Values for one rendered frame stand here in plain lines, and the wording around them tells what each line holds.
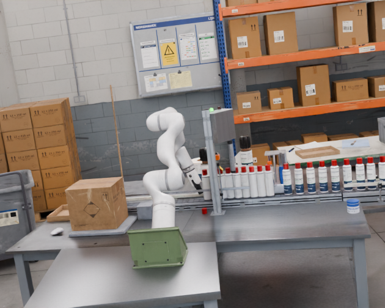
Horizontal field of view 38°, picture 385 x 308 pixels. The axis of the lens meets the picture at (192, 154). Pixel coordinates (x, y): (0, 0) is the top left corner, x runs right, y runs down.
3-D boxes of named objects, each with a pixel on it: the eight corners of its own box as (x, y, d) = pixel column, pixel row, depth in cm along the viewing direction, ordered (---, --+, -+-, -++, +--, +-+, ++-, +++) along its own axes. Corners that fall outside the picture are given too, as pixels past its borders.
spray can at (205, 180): (212, 198, 375) (209, 168, 371) (211, 200, 370) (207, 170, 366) (205, 198, 376) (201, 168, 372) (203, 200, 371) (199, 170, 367)
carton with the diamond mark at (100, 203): (128, 216, 368) (123, 176, 363) (117, 228, 345) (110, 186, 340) (85, 219, 375) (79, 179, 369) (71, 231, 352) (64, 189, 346)
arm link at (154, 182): (172, 202, 296) (173, 164, 309) (138, 205, 299) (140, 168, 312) (177, 212, 306) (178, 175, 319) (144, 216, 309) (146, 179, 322)
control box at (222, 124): (236, 138, 356) (233, 108, 352) (217, 143, 345) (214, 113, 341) (224, 137, 363) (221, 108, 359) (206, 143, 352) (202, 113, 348)
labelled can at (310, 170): (316, 191, 361) (313, 160, 357) (316, 194, 356) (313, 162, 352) (307, 192, 362) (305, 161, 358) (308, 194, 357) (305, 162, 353)
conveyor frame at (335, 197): (341, 195, 361) (341, 189, 360) (343, 201, 351) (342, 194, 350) (100, 211, 396) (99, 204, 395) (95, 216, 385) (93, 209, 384)
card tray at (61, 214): (101, 208, 403) (100, 202, 403) (88, 219, 378) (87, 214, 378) (62, 210, 410) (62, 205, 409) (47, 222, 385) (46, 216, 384)
